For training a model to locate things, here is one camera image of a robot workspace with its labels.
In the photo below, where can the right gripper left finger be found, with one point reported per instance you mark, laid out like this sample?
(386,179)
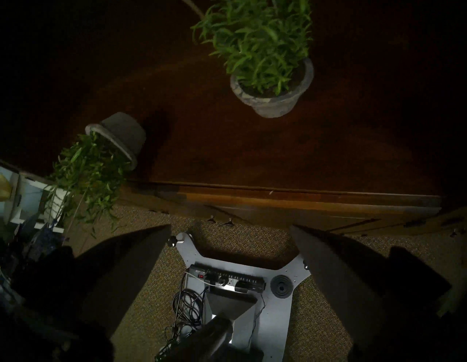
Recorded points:
(124,277)

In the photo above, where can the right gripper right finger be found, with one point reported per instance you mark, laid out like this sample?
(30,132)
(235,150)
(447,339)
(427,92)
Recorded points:
(339,281)

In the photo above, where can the fake lavender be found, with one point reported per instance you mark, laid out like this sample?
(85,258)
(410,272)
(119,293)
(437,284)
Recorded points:
(91,171)
(262,36)

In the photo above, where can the black round disk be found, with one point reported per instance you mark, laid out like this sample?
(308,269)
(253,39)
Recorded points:
(282,287)

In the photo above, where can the black base knob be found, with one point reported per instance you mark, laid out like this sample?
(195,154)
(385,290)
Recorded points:
(173,241)

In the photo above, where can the black power strip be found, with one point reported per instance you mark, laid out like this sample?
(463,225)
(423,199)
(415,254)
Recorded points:
(226,279)

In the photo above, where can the grey robot torso column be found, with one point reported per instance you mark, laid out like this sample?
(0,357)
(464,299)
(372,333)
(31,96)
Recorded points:
(219,335)

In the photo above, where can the white slatted wooden chair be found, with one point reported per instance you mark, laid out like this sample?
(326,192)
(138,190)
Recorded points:
(29,197)

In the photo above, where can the dark wooden shelf cabinet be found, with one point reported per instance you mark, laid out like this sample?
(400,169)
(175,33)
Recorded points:
(292,153)

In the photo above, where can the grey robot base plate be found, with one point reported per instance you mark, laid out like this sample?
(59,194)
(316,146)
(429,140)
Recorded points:
(277,321)

